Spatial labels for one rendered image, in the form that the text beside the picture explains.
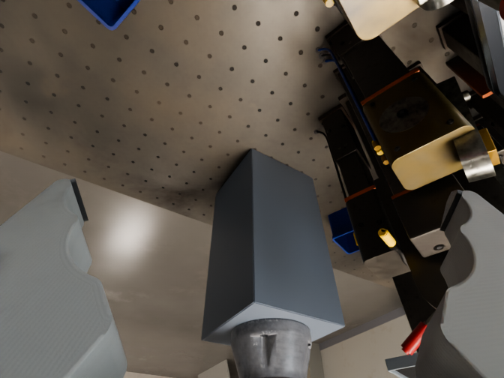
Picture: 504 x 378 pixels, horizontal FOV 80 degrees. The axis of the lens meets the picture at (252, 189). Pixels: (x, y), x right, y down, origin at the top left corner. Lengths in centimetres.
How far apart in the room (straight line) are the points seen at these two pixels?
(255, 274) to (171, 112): 41
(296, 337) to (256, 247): 17
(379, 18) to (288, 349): 48
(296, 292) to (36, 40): 68
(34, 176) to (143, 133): 145
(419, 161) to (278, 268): 32
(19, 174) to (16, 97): 138
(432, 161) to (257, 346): 39
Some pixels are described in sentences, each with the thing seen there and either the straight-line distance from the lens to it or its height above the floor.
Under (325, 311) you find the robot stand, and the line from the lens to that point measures 61.
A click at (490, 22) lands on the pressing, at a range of 39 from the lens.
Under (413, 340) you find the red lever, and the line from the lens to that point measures 61.
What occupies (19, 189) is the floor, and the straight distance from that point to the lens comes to 232.
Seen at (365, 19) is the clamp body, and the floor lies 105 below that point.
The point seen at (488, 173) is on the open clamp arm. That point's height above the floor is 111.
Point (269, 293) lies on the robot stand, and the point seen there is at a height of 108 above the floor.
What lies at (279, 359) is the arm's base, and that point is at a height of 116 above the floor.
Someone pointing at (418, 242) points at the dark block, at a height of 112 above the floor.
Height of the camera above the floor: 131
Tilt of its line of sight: 45 degrees down
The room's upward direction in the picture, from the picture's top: 179 degrees clockwise
